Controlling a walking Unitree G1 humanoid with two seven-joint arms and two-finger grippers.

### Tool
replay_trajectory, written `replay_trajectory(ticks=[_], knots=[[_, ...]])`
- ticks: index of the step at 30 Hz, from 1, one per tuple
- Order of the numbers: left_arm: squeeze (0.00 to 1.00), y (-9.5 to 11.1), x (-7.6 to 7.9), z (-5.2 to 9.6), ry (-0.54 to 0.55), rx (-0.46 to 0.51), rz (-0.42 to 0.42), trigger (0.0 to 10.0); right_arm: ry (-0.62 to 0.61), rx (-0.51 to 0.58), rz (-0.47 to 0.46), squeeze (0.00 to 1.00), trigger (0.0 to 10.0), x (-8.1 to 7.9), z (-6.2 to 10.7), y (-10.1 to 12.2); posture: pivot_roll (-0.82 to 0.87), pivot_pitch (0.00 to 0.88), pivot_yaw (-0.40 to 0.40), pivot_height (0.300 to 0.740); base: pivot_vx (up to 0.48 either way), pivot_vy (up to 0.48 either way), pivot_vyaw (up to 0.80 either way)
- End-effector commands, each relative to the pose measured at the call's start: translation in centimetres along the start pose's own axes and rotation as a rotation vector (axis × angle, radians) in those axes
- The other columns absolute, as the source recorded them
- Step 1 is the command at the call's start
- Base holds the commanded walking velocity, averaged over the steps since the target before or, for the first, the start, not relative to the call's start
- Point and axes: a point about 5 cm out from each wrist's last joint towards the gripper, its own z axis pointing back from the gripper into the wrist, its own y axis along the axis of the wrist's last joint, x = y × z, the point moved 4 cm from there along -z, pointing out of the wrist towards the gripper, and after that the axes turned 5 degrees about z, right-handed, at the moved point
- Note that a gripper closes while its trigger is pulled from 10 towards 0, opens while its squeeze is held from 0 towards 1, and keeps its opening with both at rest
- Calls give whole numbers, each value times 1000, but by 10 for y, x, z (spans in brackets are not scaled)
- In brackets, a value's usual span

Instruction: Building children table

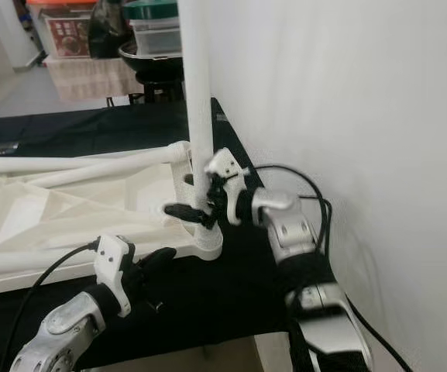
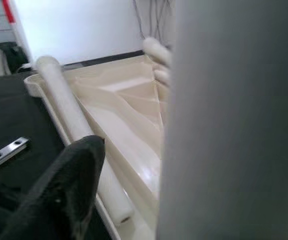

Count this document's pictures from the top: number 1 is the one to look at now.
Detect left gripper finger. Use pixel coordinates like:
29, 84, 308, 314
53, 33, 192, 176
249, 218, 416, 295
148, 246, 179, 285
133, 246, 163, 281

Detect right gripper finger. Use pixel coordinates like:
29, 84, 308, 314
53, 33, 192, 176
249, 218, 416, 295
163, 201, 213, 227

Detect black tablecloth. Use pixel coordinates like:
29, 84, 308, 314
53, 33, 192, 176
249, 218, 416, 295
0, 97, 301, 372

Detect white plastic table top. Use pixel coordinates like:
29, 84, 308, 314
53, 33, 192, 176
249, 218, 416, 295
0, 147, 224, 297

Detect clear container green lid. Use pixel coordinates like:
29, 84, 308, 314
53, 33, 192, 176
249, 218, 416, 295
122, 0, 181, 57

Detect black plastic bag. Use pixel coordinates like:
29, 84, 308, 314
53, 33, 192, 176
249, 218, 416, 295
88, 0, 131, 59

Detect red print box orange lid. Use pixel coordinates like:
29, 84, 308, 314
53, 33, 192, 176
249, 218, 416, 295
26, 0, 96, 59

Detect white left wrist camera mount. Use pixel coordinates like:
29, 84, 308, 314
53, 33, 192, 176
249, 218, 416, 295
94, 235, 135, 319

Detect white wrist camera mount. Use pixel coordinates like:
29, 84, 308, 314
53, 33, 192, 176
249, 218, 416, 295
205, 147, 247, 226
94, 235, 135, 319

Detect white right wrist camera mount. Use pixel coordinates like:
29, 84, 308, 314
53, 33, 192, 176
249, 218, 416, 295
205, 147, 247, 226

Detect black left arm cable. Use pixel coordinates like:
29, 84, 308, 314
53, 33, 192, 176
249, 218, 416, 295
0, 242, 100, 372

